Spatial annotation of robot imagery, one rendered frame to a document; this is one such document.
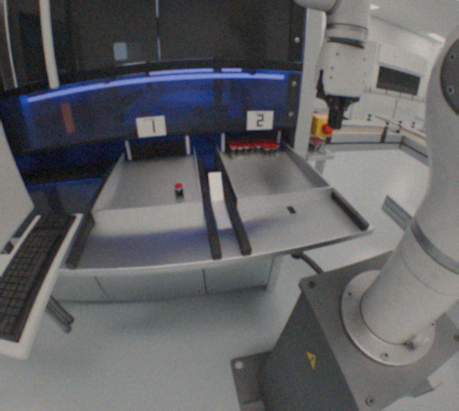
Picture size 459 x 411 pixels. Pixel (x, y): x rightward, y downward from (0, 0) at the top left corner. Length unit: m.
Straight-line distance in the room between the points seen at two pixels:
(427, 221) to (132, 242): 0.49
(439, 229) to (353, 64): 0.32
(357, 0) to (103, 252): 0.66
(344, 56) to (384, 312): 0.42
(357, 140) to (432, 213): 0.87
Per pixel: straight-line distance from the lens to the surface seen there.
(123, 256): 0.46
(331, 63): 0.44
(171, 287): 1.22
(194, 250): 0.44
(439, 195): 0.27
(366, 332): 0.41
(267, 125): 0.73
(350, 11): 0.45
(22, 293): 0.60
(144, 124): 0.69
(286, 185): 0.63
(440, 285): 0.31
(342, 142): 1.07
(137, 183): 0.67
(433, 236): 0.29
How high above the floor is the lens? 1.20
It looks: 31 degrees down
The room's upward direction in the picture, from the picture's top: 1 degrees clockwise
